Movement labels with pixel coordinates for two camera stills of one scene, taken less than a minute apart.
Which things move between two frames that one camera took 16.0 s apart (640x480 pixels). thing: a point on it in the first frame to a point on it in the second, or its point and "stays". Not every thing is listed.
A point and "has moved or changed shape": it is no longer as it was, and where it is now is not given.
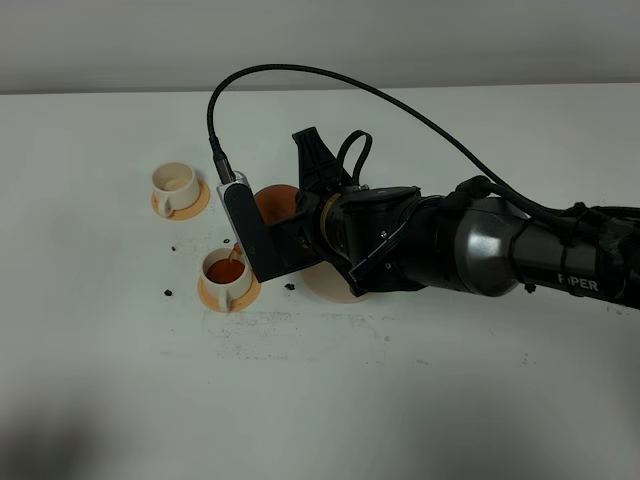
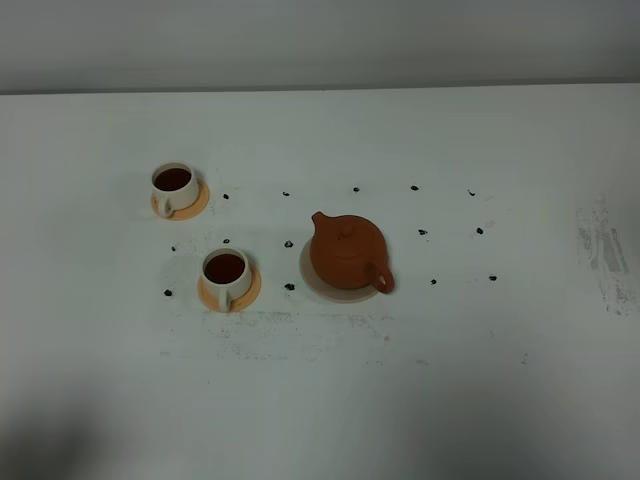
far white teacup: [175, 187] stays
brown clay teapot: [274, 202] has moved or changed shape
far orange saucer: [190, 212] stays
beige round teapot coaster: [327, 282] stays
